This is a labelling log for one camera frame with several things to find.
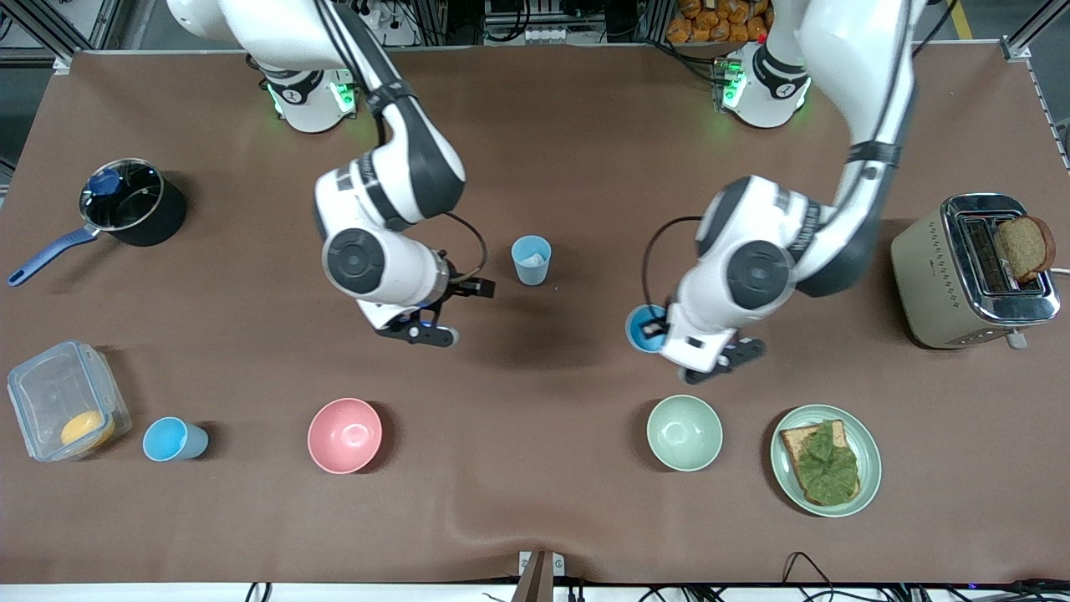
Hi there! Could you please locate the light blue plastic cup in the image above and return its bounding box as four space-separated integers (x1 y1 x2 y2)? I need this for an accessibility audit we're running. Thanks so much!
511 235 553 287
142 416 210 462
625 304 670 355

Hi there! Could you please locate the pale green bowl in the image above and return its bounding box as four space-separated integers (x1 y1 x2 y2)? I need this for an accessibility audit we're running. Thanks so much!
646 395 724 472

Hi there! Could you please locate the brown table cover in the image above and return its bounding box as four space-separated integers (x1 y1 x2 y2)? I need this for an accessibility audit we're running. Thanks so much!
0 42 1070 586

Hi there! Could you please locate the toast slice under lettuce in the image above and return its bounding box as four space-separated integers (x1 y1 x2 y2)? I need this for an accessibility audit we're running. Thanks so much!
779 420 862 508

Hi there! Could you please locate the pink bowl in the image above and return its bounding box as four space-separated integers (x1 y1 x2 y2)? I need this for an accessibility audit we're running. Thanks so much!
307 397 384 475

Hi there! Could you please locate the green lettuce leaf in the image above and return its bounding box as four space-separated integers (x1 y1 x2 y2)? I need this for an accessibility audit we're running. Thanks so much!
792 421 861 505

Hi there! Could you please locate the pale green plate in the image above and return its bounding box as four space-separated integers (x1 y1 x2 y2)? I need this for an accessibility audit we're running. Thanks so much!
770 405 883 518

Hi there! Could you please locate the beige chrome toaster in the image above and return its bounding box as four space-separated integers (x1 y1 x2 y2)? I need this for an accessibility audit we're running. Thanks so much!
890 193 1062 350

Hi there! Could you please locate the bag of orange buns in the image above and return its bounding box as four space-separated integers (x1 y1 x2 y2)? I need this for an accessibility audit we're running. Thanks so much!
666 0 774 44

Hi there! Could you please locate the glass lid blue knob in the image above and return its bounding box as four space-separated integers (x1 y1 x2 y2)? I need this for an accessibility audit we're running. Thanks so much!
79 158 165 232

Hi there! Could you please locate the brown bread slice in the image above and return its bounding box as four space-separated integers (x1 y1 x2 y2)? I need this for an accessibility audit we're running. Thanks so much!
996 216 1057 283

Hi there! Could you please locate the orange round food piece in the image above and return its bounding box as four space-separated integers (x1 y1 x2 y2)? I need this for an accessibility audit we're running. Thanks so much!
60 410 116 449

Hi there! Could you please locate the clear plastic food container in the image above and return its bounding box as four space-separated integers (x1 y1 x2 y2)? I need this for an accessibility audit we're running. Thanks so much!
7 339 133 462

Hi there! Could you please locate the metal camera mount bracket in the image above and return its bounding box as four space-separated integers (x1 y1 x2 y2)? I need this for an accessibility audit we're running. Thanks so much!
514 550 566 602

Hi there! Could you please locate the black loop cable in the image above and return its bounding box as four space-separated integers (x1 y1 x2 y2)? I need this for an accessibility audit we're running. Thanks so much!
782 552 837 602

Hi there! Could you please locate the black pot blue handle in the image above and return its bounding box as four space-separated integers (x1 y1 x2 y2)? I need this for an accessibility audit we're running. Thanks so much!
7 157 189 288

